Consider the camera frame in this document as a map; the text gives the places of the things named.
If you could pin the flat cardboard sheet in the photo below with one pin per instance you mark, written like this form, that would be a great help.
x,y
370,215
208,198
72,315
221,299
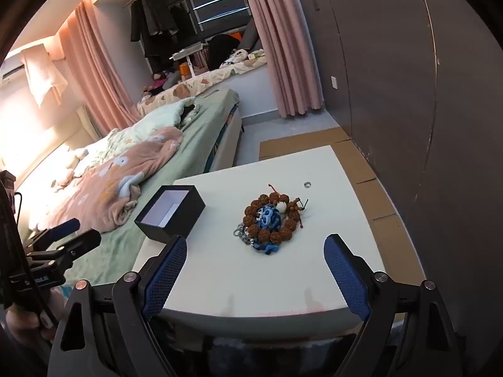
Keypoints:
x,y
373,188

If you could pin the pink flowered blanket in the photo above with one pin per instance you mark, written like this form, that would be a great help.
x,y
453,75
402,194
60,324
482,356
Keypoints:
x,y
110,180

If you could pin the dark wooden wardrobe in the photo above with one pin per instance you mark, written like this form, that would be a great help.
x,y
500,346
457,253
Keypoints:
x,y
393,86

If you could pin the pile of stuffed toys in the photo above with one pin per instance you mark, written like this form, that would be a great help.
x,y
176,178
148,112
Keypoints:
x,y
159,82

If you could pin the small white folding table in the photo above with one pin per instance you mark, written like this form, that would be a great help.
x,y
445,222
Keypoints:
x,y
189,53

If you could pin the pink curtain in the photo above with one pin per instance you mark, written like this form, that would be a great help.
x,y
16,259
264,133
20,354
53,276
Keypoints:
x,y
102,78
287,47

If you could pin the bed with green sheet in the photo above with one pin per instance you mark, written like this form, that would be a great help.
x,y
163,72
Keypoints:
x,y
208,125

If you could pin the dark garment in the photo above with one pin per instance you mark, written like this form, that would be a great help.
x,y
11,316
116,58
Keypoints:
x,y
188,112

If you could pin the pale green quilt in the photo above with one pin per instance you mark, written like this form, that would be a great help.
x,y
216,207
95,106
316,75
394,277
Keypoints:
x,y
153,119

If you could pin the grey pillow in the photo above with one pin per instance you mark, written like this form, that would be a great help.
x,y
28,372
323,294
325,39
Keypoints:
x,y
249,39

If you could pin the orange box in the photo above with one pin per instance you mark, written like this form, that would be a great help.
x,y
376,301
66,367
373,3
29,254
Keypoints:
x,y
184,70

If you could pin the hanging dark clothes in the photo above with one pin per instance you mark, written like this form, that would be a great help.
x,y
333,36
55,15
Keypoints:
x,y
157,19

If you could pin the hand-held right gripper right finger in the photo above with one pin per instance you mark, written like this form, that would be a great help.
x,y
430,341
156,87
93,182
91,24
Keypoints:
x,y
346,275

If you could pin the black jewelry box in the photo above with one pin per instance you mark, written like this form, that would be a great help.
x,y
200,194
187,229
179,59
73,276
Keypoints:
x,y
169,216

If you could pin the patterned cream quilt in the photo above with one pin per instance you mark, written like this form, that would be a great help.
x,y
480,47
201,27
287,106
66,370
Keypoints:
x,y
196,84

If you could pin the hanging pink towel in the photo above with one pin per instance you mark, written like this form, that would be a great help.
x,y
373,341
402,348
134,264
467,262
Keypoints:
x,y
41,72

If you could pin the person's left hand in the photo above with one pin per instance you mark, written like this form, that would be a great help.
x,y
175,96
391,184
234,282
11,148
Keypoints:
x,y
21,324

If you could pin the white wall outlet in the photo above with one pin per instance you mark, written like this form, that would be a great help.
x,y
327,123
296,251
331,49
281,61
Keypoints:
x,y
334,83

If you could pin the black bag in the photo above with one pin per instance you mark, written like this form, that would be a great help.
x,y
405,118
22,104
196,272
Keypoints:
x,y
224,51

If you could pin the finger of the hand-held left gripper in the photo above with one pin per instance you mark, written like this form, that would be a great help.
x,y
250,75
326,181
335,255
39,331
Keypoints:
x,y
84,241
63,227

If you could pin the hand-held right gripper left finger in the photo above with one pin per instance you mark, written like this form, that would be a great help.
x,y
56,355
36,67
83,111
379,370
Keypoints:
x,y
165,275

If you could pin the white air conditioner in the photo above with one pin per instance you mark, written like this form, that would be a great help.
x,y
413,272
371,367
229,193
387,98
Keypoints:
x,y
11,72

